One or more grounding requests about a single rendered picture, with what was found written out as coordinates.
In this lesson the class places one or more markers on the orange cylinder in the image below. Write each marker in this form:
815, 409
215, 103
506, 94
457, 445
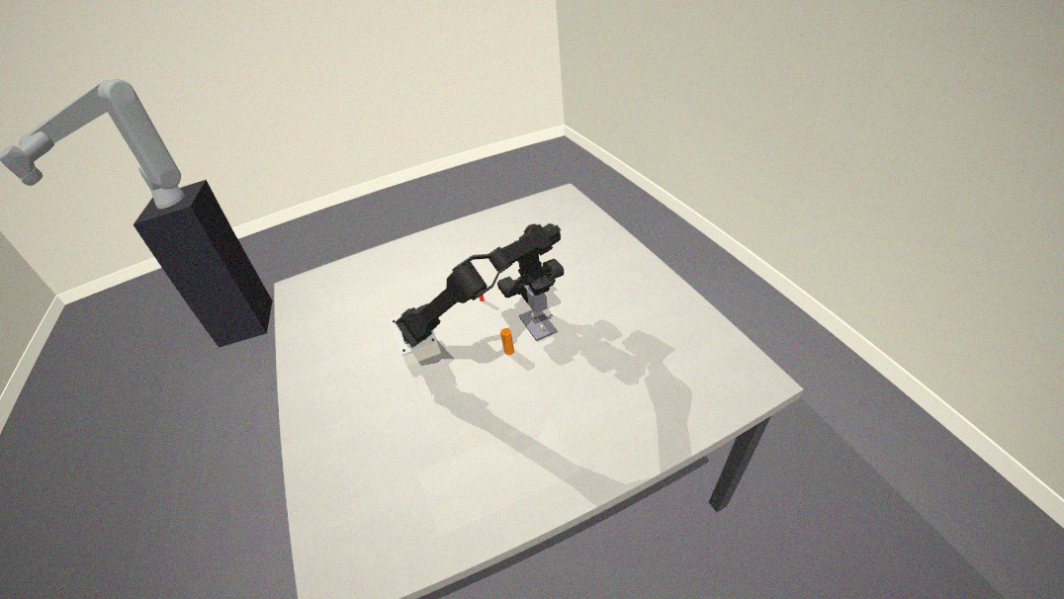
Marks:
507, 341

